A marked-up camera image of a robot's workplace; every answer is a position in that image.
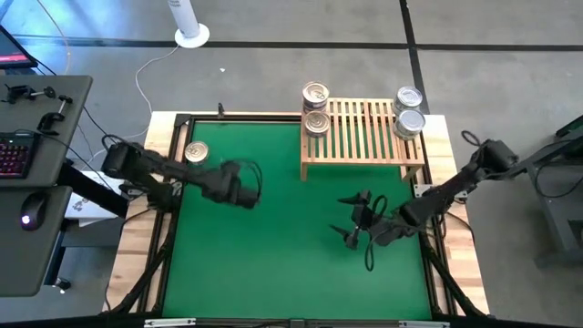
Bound white printed box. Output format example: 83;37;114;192
63;169;128;228

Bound black screw clamp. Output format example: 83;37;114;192
36;94;74;136
5;84;56;105

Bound silver mounting plate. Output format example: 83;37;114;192
412;182;470;200

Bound silver metal bracket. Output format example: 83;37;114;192
397;320;451;328
143;317;197;328

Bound black aluminium table frame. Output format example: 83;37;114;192
107;111;488;320

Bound black computer mouse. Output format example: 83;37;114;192
19;190;50;231

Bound black diagonal bar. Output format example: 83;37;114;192
56;161;129;219

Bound wooden slatted shelf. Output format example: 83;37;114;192
300;97;426;182

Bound dark grey desk panel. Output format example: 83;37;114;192
0;74;95;189
0;185;75;298

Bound white tower fan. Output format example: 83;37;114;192
166;0;211;49

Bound grey metal stand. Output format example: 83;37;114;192
500;113;583;268

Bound green table mat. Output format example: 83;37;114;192
161;120;433;321

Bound white power cable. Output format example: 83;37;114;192
85;44;181;168

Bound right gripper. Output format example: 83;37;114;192
329;190;388;250

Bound computer monitor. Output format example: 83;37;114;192
0;25;39;71

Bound black backlit keyboard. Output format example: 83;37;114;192
0;130;38;180

